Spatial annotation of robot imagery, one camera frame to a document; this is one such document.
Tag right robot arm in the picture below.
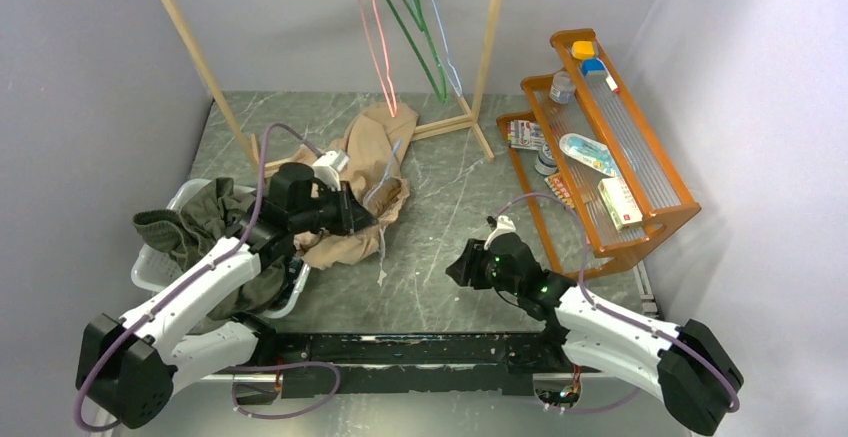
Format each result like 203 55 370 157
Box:
445 232 744 436

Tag wooden clothes rack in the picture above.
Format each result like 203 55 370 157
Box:
159 0 502 171

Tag round tin can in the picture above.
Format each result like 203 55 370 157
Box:
534 144 558 177

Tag white red box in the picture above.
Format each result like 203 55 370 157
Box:
597 177 643 231

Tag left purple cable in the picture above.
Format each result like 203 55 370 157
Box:
72 122 326 434

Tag blue white box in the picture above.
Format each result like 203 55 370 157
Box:
580 58 619 94

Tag orange wooden shelf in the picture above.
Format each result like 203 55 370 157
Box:
497 28 701 279

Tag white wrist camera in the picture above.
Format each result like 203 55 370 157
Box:
311 150 350 191
484 215 516 250

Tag light blue wire hanger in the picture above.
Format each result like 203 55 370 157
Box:
402 0 463 103

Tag beige shorts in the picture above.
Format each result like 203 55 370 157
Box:
295 103 419 270

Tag light blue oval package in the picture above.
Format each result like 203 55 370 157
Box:
559 133 621 178

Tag olive green shorts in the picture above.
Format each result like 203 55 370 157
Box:
132 177 287 322

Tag green hanger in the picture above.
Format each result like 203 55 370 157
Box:
385 0 449 103

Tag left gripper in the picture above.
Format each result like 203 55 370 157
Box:
291 180 379 237

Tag crayon pack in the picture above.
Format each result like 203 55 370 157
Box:
544 174 575 209

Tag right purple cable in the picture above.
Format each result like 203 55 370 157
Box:
493 192 742 415

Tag yellow sponge block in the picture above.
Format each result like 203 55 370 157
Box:
570 40 598 61

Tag colourful snack packet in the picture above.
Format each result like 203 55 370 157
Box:
507 119 546 151

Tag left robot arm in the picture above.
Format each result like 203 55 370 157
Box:
74 162 378 433

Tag purple cable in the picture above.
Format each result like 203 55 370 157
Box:
72 122 326 434
493 192 742 415

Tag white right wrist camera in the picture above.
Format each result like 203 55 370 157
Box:
484 215 516 250

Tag clear plastic jar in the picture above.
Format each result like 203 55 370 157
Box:
549 70 576 105

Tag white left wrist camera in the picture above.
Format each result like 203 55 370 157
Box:
311 150 350 191

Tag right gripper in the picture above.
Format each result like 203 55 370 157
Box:
446 238 522 296

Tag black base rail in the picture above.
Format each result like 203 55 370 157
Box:
262 331 574 398

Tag pink wire hanger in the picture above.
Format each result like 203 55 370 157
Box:
357 0 398 118

